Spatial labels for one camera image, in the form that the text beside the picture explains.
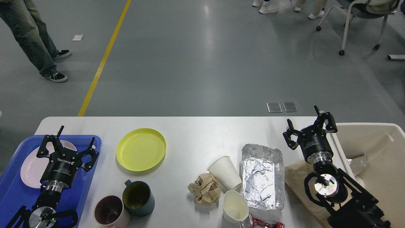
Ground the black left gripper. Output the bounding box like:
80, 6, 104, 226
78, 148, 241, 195
36, 125, 99, 192

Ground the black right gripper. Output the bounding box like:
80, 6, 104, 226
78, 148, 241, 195
283, 105, 338, 164

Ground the pink mug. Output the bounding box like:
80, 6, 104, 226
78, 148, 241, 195
93, 196, 131, 228

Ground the yellow plate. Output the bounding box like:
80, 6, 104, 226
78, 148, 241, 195
116, 128, 166, 172

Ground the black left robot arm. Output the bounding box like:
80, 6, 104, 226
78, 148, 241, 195
1, 126, 101, 228

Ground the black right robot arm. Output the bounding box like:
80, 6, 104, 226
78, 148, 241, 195
283, 106, 391, 228

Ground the right floor socket plate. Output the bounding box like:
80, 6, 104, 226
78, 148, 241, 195
283, 102, 299, 112

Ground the floor socket plate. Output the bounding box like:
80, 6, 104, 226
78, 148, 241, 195
283, 102, 299, 112
266, 103, 283, 113

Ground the pink plate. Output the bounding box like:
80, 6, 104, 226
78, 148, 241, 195
20, 140, 77, 188

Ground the left floor socket plate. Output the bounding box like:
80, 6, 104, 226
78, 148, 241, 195
266, 103, 283, 113

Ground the brown paper bag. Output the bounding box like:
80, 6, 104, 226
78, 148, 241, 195
285, 161, 331, 228

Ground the beige plastic bin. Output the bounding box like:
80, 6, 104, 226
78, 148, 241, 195
332, 123, 405, 228

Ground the aluminium foil tray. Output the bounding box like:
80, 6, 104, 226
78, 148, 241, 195
241, 144, 285, 210

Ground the lying white paper cup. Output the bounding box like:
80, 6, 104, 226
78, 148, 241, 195
207, 156, 242, 192

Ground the upright white paper cup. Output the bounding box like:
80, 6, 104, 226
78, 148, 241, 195
222, 190, 249, 224

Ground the white bar on floor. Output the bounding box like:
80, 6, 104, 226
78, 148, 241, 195
387, 54, 405, 60

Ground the white paper on floor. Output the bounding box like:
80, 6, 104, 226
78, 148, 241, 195
72, 34, 84, 41

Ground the crumpled brown paper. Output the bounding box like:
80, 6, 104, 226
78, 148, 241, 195
188, 173, 221, 206

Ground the person in beige trousers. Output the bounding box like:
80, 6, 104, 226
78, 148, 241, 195
294, 0, 328, 19

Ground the person in jeans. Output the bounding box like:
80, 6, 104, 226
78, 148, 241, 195
0, 0, 71, 83

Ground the person in white sneakers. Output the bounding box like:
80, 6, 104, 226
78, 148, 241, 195
252, 0, 279, 14

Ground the office chair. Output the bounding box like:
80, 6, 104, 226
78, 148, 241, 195
316, 0, 401, 56

